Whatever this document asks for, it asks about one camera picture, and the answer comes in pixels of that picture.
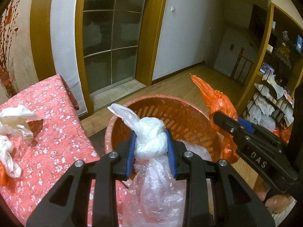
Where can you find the person's right hand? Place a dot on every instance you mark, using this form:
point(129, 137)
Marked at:
point(280, 201)

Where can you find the red floral tablecloth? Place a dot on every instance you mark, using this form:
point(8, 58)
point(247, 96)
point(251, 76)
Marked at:
point(54, 127)

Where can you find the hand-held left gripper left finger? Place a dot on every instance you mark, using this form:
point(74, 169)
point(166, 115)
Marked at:
point(131, 156)

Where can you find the crumpled white plastic bag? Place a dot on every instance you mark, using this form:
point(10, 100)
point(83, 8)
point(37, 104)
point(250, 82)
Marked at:
point(16, 119)

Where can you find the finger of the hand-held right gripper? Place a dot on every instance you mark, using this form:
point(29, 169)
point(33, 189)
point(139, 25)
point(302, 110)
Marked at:
point(227, 125)
point(246, 124)

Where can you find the wooden stair railing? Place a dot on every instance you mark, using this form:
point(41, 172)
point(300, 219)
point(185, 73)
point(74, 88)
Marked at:
point(241, 66)

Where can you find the wooden shelf unit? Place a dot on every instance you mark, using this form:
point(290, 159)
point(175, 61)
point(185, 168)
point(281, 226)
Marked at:
point(269, 40)

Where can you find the red berry branches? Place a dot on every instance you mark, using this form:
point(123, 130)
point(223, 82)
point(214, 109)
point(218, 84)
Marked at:
point(7, 40)

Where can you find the blue box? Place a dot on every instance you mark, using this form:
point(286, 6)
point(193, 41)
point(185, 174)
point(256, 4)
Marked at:
point(266, 68)
point(299, 43)

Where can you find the wooden door frame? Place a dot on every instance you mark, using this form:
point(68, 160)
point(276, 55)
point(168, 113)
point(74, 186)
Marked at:
point(80, 52)

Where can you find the small orange plastic bag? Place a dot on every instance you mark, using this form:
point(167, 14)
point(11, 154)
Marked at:
point(2, 177)

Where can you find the large orange plastic bag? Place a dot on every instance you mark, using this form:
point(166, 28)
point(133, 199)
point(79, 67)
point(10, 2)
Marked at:
point(217, 99)

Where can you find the orange plastic basket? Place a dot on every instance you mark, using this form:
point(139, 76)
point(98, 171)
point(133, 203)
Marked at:
point(184, 115)

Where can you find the clear knotted plastic bag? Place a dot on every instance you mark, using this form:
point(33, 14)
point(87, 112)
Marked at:
point(151, 141)

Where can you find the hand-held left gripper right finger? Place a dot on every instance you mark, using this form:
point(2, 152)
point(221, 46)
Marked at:
point(171, 156)

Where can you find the glass panel door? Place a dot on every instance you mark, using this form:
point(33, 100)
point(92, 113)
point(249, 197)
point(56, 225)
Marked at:
point(111, 33)

